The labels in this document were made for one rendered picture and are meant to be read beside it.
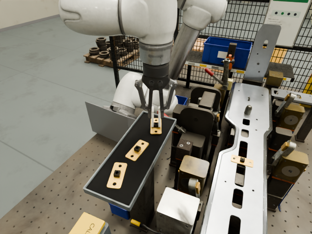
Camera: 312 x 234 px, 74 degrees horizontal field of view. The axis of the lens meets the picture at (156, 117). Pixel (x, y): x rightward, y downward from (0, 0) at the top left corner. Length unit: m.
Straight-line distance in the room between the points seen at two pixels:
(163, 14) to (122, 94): 0.82
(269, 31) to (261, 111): 0.46
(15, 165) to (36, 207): 1.35
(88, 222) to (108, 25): 0.46
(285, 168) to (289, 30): 1.01
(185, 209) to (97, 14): 0.53
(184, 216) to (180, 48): 0.81
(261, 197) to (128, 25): 0.68
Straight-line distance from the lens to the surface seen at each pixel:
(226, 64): 1.16
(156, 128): 0.72
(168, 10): 0.52
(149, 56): 0.55
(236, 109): 1.17
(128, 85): 1.27
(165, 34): 0.53
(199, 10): 1.06
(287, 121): 1.25
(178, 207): 0.61
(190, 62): 1.58
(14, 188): 2.32
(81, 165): 1.28
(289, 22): 1.69
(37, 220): 1.17
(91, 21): 0.55
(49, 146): 2.54
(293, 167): 0.95
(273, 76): 1.47
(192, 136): 0.83
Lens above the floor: 1.64
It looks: 38 degrees down
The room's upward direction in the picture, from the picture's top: straight up
